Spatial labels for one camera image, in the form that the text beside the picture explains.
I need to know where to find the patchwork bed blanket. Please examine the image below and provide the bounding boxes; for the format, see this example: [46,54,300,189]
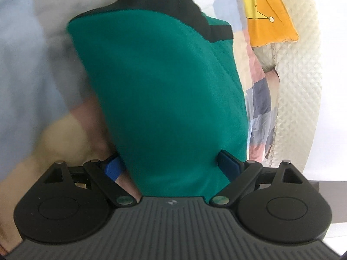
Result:
[0,0,280,250]

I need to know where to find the green hoodie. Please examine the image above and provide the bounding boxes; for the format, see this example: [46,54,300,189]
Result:
[66,8,250,203]

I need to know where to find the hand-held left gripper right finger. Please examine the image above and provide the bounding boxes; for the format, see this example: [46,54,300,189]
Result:
[210,150,307,208]

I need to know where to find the cream quilted headboard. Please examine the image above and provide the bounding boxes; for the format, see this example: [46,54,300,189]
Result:
[267,0,324,172]

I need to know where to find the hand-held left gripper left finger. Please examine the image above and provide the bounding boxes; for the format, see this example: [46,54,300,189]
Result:
[41,153,137,208]

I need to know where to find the yellow crown pillow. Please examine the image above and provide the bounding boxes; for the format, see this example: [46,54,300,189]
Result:
[240,0,299,47]

